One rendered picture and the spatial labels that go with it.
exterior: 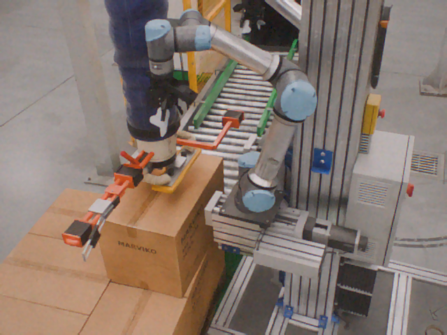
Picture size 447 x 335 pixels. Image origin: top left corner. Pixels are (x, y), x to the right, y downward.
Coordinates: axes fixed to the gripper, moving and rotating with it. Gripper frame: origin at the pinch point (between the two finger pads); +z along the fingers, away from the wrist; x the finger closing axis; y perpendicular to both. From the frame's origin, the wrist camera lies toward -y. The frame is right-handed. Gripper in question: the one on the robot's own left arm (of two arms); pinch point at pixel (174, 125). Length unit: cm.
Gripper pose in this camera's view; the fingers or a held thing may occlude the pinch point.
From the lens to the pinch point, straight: 163.8
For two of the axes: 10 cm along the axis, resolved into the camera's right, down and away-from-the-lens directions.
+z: 0.3, 8.1, 5.8
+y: -9.3, -1.9, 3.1
